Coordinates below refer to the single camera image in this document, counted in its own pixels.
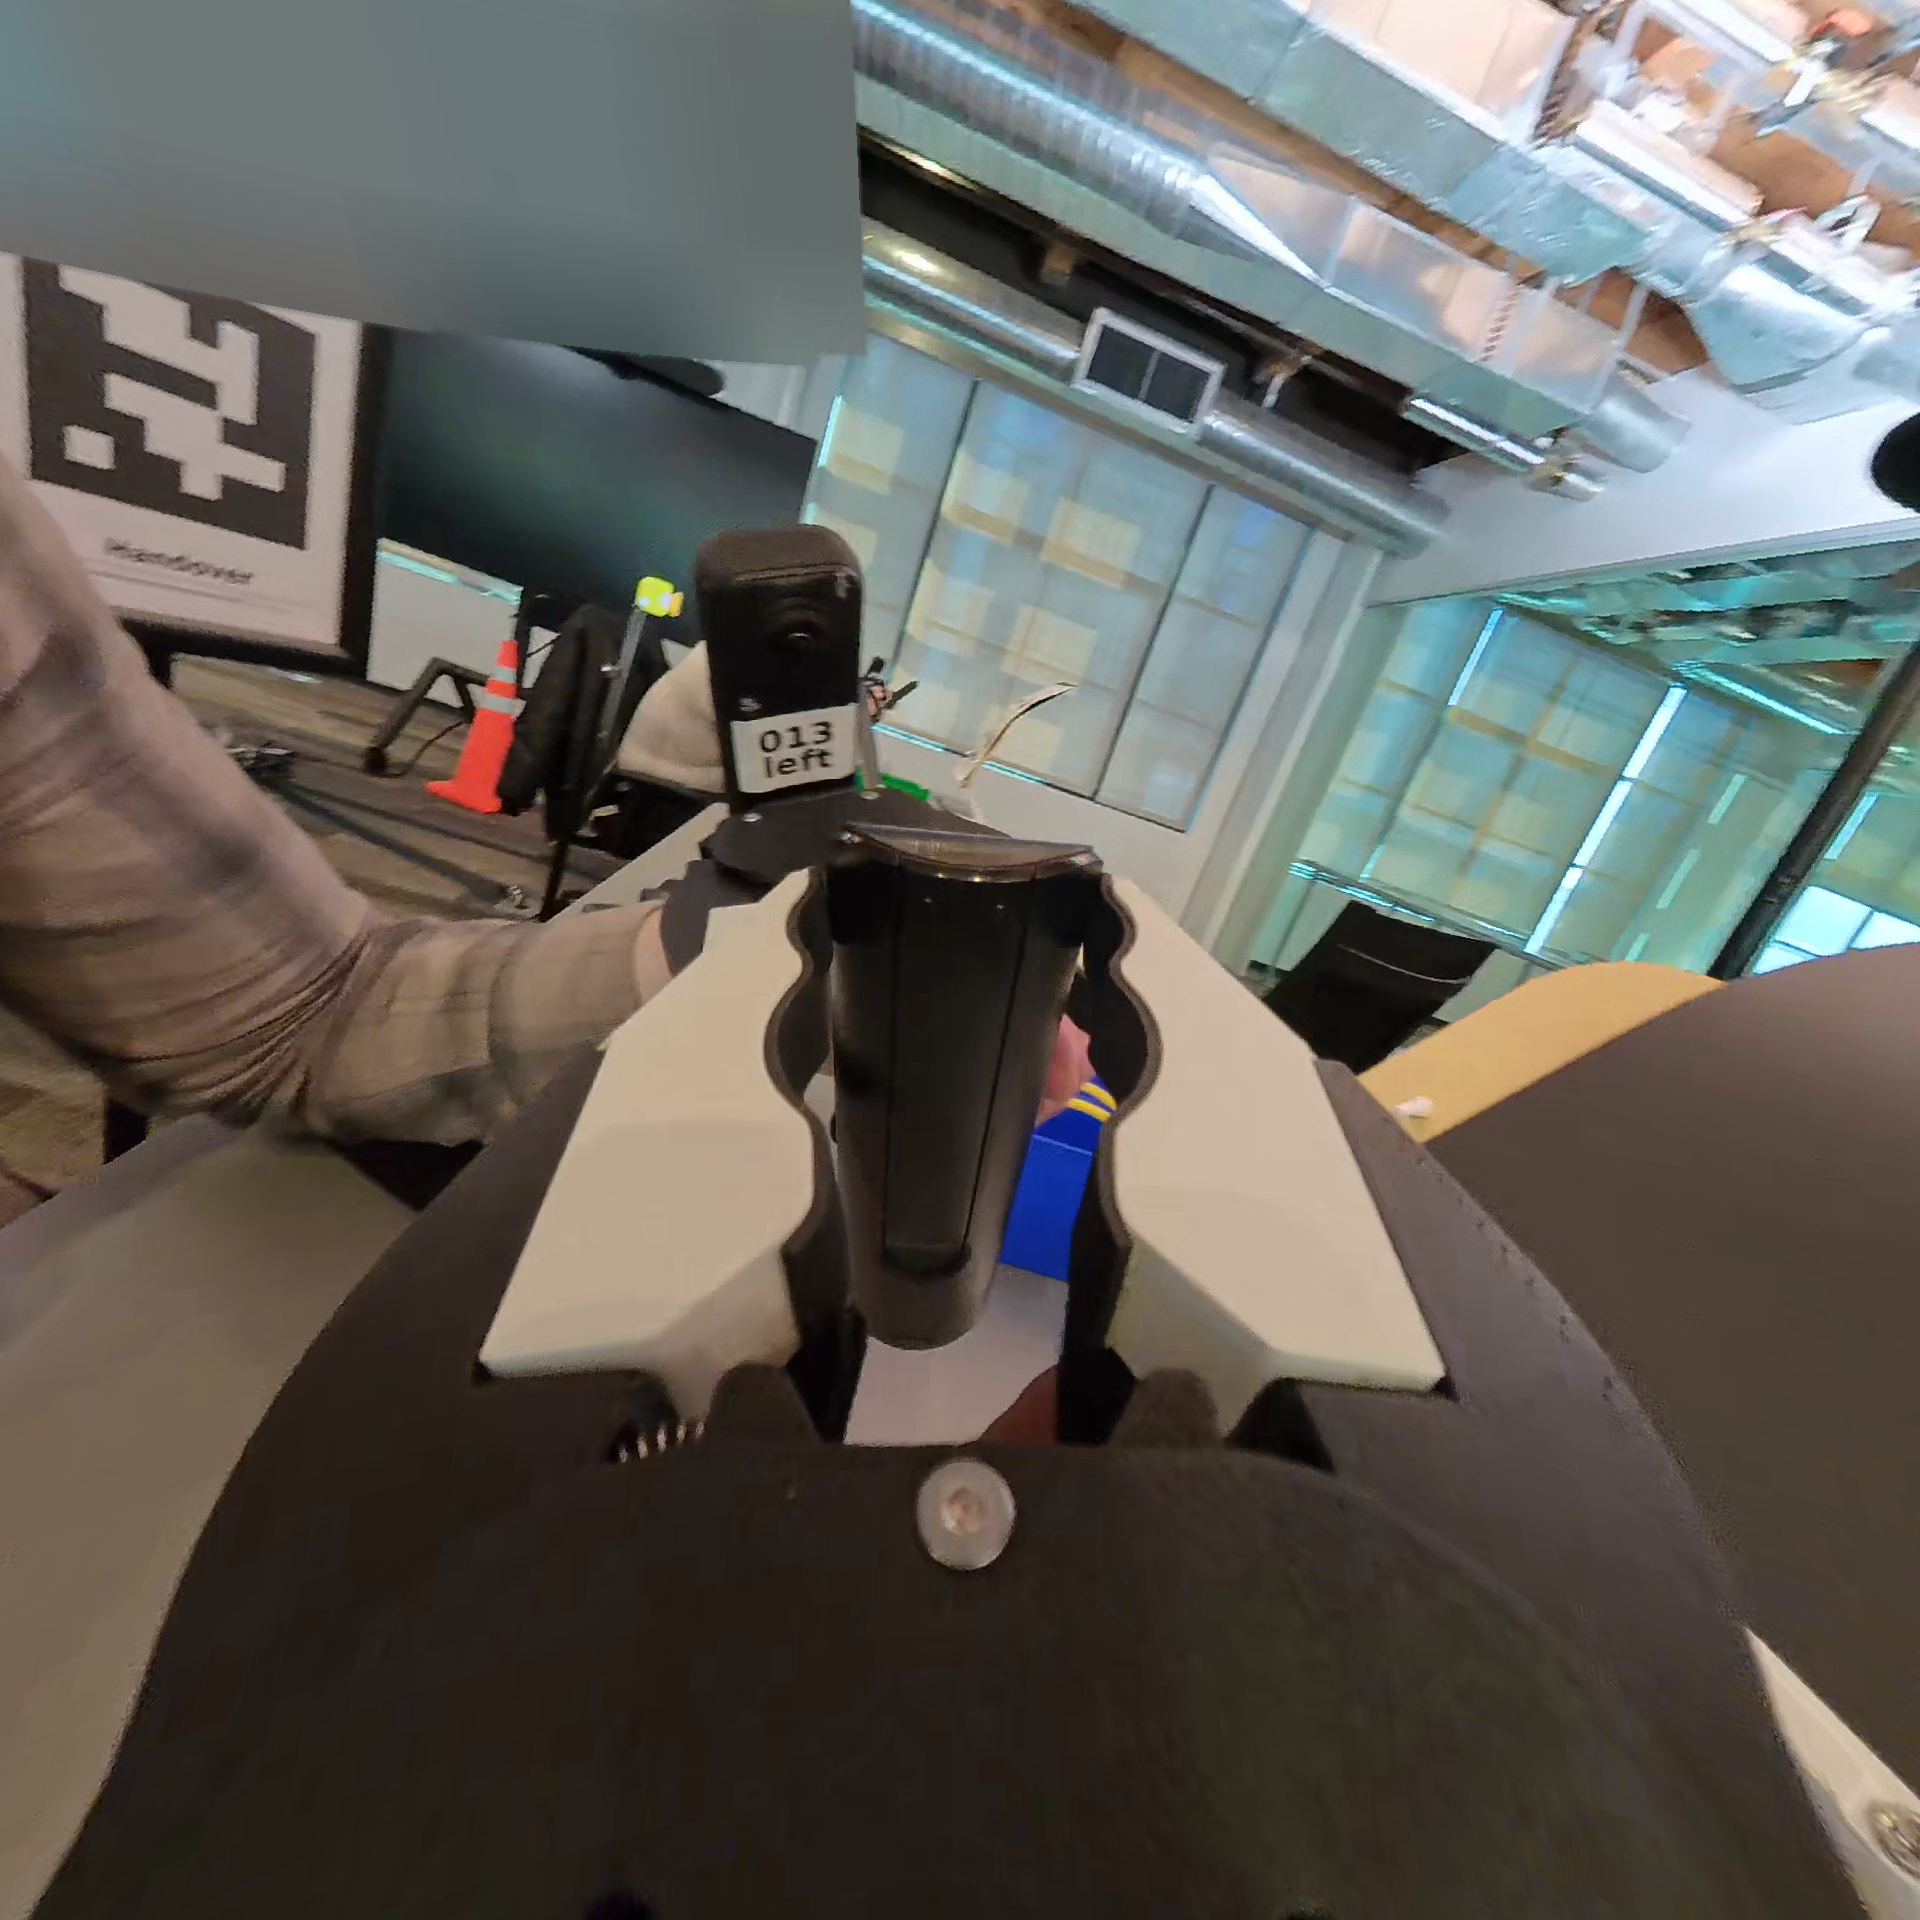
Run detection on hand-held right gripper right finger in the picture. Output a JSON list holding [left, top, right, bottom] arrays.
[[1067, 871, 1448, 1398]]

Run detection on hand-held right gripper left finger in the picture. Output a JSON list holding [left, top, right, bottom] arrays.
[[481, 871, 852, 1412]]

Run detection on blue plastic bin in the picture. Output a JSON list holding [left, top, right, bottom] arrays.
[[1003, 1081, 1123, 1285]]

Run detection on black remote control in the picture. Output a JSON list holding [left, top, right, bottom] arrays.
[[814, 823, 1111, 1356]]

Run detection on person's left forearm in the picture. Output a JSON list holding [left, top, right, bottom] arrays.
[[0, 474, 684, 1153]]

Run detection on person's left hand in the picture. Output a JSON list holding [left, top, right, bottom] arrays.
[[1042, 1019, 1104, 1143]]

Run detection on black office chair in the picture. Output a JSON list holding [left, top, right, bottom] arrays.
[[492, 598, 680, 924]]

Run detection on black mesh chair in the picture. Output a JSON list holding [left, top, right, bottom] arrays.
[[1252, 899, 1507, 1081]]

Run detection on orange traffic cone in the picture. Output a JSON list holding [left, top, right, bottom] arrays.
[[426, 635, 531, 823]]

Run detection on black backdrop board stand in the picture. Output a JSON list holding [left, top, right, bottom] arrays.
[[1349, 943, 1920, 1819]]

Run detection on ceiling air vent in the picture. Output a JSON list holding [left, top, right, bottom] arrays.
[[1072, 304, 1231, 433]]

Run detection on framed tag poster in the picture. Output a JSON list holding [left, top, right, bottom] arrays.
[[0, 253, 384, 666]]

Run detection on black wall screen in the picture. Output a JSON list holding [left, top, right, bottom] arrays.
[[372, 324, 830, 638]]

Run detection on silver ceiling duct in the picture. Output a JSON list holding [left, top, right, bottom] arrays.
[[852, 0, 1920, 564]]

